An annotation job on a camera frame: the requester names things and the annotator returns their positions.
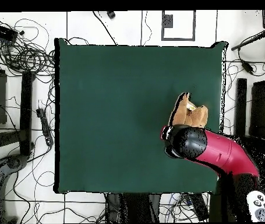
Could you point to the tan terry towel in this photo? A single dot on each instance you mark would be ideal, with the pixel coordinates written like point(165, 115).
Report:
point(197, 116)

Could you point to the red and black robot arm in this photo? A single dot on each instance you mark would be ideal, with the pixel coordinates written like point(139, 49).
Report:
point(216, 151)

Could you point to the dark green tablecloth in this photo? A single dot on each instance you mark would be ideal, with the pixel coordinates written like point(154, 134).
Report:
point(111, 116)

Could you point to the black power strip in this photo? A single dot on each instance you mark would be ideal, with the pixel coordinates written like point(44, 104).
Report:
point(44, 126)
point(199, 207)

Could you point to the black power adapter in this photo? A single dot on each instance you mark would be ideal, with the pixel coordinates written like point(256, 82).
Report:
point(247, 67)

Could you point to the black tripod rod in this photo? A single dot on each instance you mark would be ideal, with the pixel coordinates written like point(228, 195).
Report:
point(251, 40)

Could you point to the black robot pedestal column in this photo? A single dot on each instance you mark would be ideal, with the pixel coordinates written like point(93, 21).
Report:
point(132, 207)

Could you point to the black metal stand frame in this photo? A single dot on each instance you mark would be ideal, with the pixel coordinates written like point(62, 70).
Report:
point(240, 105)
point(26, 105)

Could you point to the black switch box with ports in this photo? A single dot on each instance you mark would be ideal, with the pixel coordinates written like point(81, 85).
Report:
point(1, 31)

